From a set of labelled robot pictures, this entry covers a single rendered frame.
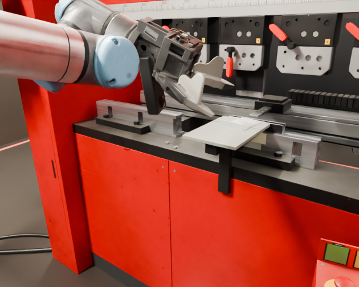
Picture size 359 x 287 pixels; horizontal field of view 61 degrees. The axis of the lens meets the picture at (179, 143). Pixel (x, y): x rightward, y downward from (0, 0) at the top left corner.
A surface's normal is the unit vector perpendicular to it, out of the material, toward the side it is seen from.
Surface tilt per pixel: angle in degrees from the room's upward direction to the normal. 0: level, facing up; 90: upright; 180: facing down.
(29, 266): 0
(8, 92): 90
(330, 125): 90
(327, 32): 90
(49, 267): 0
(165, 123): 90
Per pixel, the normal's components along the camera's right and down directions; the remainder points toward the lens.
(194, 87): -0.77, 0.12
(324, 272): -0.01, -0.93
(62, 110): 0.81, 0.20
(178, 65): -0.36, 0.47
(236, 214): -0.58, 0.29
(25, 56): 0.71, 0.43
